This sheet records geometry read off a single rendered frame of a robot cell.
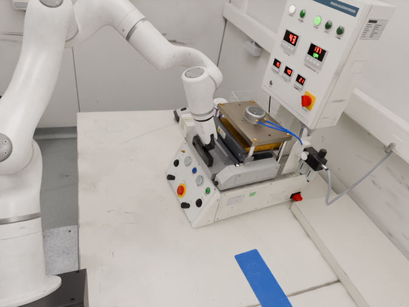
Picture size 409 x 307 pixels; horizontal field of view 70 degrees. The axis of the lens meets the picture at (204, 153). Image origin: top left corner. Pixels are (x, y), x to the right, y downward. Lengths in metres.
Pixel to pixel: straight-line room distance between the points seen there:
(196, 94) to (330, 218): 0.78
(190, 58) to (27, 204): 0.62
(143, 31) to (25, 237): 0.64
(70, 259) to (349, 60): 1.09
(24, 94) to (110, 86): 1.80
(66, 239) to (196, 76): 0.70
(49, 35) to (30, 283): 0.62
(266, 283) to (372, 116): 0.78
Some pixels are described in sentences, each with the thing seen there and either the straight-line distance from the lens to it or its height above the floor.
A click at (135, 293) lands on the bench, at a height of 0.75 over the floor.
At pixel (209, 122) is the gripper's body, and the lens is 0.99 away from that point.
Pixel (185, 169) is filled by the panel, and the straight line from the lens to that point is 1.23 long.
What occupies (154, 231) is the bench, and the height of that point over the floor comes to 0.75.
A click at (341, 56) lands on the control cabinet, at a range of 1.03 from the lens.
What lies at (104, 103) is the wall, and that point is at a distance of 2.72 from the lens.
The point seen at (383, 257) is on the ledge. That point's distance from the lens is 1.36.
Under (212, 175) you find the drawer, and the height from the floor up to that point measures 0.96.
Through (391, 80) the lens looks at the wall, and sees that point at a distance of 1.39.
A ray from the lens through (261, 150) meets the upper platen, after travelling 1.13.
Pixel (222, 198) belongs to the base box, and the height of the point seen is 0.89.
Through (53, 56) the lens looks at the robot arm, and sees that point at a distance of 0.91.
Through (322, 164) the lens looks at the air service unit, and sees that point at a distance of 1.11.
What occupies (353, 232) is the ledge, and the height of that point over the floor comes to 0.79.
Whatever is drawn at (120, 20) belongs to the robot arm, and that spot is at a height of 1.41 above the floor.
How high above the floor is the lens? 1.66
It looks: 37 degrees down
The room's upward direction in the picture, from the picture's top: 12 degrees clockwise
